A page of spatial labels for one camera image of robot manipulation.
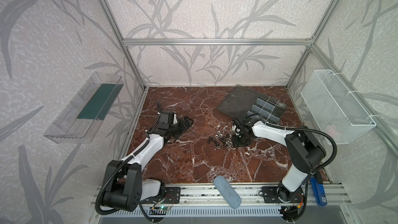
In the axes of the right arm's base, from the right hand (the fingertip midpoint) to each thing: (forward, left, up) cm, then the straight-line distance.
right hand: (234, 140), depth 91 cm
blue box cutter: (-27, -37, +3) cm, 46 cm away
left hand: (+7, +25, +12) cm, 28 cm away
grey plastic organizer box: (+29, -8, +1) cm, 30 cm away
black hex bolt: (+1, +15, 0) cm, 15 cm away
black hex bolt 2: (-2, +10, +1) cm, 11 cm away
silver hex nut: (+5, +9, 0) cm, 11 cm away
